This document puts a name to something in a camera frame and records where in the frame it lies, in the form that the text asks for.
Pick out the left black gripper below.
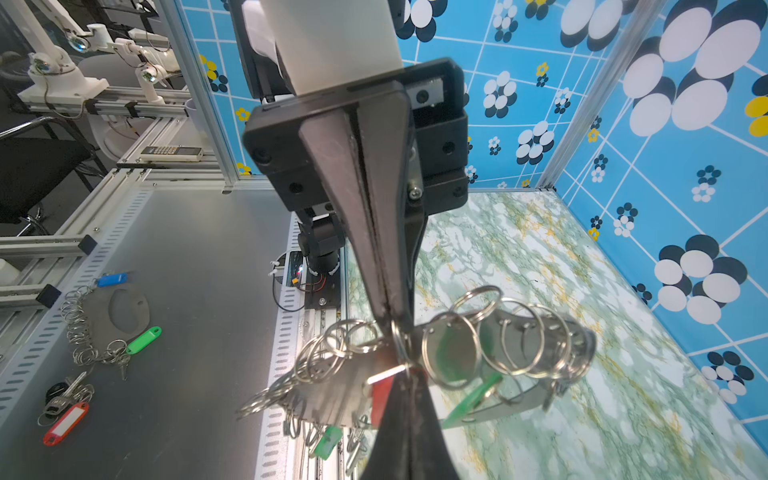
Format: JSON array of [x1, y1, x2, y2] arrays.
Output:
[[242, 58, 468, 327]]

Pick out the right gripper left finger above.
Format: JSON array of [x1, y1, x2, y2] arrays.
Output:
[[361, 377, 412, 480]]

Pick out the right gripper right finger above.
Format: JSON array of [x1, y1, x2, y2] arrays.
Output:
[[410, 374, 459, 480]]

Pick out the red key tag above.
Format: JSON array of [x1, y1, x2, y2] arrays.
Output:
[[42, 402, 90, 447], [366, 364, 412, 430]]

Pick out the grey workbench table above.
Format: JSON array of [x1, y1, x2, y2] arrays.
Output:
[[1, 170, 293, 479]]

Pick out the grey calculator on bench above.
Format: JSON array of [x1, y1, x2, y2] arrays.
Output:
[[139, 146, 203, 163]]

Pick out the green key tag on bench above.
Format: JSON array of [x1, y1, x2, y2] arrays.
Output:
[[126, 326, 163, 355]]

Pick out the blue key tag on bench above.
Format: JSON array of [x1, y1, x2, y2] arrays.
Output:
[[95, 272, 129, 288]]

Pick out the black office chair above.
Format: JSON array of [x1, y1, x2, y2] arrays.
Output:
[[1, 116, 108, 236]]

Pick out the red key tag on bench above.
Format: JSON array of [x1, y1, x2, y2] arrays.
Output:
[[42, 402, 90, 447]]

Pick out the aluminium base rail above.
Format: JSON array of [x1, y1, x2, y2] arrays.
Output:
[[254, 218, 368, 479]]

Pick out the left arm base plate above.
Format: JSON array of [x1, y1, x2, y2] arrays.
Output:
[[284, 250, 342, 309]]

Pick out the left aluminium corner post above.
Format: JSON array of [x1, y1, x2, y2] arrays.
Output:
[[535, 1, 665, 190]]

